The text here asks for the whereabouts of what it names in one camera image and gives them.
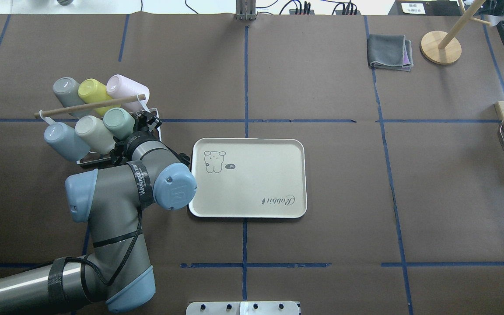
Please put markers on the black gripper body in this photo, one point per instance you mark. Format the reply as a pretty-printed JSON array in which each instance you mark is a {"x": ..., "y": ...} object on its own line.
[{"x": 137, "y": 135}]

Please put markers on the green cup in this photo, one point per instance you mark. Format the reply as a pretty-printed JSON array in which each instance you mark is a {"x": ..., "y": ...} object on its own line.
[{"x": 119, "y": 122}]

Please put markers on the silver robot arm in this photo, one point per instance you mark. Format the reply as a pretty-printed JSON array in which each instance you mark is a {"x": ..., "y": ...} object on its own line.
[{"x": 111, "y": 201}]

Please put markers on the cream white cup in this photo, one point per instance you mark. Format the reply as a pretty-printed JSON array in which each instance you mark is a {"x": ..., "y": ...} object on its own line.
[{"x": 95, "y": 134}]

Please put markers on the light blue cup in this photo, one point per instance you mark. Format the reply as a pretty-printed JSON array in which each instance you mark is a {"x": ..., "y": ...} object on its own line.
[{"x": 64, "y": 140}]

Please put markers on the pink cup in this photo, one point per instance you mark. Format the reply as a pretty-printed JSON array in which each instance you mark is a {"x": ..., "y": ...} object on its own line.
[{"x": 119, "y": 86}]

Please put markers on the yellow cup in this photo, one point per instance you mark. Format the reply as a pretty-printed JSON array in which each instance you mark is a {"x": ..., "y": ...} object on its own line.
[{"x": 92, "y": 90}]

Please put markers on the grey cup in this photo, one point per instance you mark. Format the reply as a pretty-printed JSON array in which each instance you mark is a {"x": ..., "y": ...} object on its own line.
[{"x": 66, "y": 91}]

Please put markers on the white rabbit serving tray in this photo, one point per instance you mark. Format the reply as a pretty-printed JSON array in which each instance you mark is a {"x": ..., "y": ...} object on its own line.
[{"x": 249, "y": 178}]

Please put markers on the folded grey cloth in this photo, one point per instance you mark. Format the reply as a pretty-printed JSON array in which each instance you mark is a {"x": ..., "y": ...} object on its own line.
[{"x": 393, "y": 52}]

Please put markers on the black box with label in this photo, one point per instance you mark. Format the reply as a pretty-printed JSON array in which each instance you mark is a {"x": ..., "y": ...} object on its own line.
[{"x": 425, "y": 7}]

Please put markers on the wooden mug tree stand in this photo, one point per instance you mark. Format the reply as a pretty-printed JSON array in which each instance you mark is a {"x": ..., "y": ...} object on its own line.
[{"x": 442, "y": 47}]

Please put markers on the white wire cup rack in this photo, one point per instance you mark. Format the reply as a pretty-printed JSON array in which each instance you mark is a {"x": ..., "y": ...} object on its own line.
[{"x": 47, "y": 115}]

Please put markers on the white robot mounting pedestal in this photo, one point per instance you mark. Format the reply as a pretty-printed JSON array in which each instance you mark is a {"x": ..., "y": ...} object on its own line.
[{"x": 244, "y": 308}]

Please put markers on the aluminium frame post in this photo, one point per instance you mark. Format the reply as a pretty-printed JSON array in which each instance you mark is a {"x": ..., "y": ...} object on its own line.
[{"x": 245, "y": 10}]

